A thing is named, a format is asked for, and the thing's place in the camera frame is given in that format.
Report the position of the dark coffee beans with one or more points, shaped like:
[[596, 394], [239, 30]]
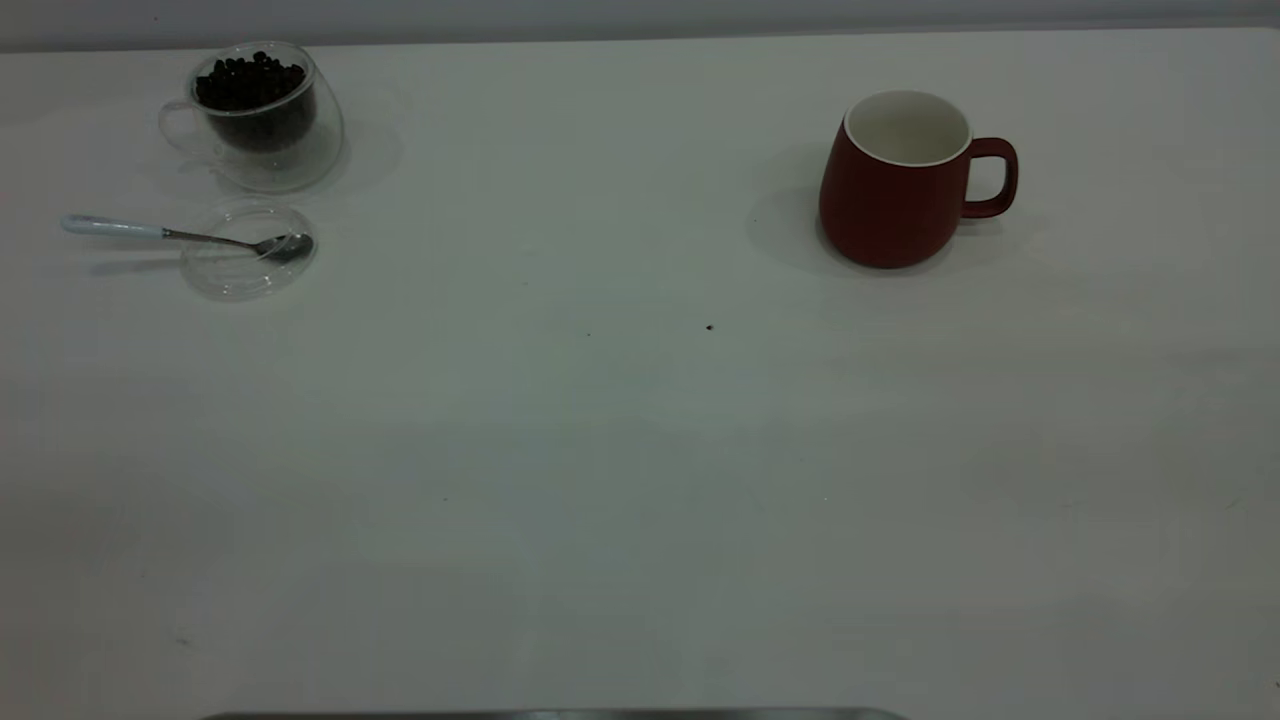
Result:
[[250, 85]]

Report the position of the red ceramic mug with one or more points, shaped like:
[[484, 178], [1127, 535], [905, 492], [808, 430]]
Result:
[[885, 215]]

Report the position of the clear glass cup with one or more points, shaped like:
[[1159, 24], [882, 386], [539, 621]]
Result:
[[322, 150]]

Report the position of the clear round glass lid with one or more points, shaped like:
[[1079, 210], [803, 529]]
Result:
[[235, 280]]

